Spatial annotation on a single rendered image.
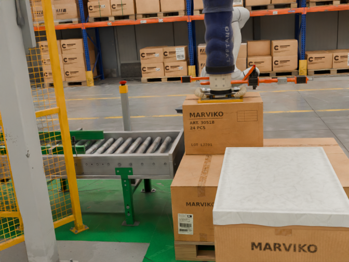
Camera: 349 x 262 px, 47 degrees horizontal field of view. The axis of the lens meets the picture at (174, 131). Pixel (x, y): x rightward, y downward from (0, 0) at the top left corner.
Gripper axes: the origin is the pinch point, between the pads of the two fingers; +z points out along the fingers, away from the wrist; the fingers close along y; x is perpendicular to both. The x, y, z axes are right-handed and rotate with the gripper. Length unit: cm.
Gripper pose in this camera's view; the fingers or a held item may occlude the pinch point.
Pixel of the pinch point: (254, 78)
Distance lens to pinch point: 332.6
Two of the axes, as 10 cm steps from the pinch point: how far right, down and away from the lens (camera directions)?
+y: 0.7, 9.6, 2.7
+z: -1.6, 2.8, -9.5
